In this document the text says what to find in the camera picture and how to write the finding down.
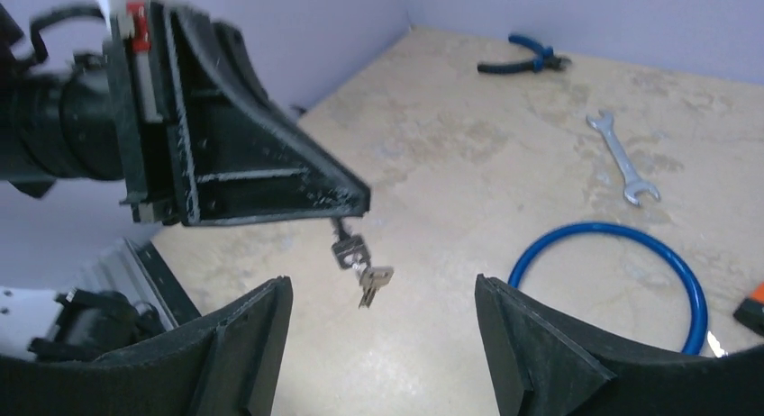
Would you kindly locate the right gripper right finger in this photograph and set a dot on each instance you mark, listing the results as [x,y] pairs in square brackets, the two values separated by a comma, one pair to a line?
[545,362]

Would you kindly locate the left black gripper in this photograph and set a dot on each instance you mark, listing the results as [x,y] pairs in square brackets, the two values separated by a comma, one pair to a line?
[200,141]

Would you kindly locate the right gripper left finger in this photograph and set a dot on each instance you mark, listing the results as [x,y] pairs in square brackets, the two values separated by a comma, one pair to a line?
[224,363]

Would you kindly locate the silver key bunch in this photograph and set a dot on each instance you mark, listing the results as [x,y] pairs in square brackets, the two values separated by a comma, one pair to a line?
[351,253]

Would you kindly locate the blue cable lock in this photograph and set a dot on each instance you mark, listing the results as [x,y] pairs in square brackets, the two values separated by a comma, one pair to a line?
[619,279]

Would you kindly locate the orange black padlock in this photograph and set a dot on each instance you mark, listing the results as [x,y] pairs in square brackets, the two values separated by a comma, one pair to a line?
[749,313]

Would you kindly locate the small silver wrench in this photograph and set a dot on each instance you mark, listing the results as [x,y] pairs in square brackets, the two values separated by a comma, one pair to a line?
[633,184]

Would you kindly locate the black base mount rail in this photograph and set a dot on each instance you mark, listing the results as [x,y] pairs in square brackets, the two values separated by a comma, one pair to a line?
[140,273]

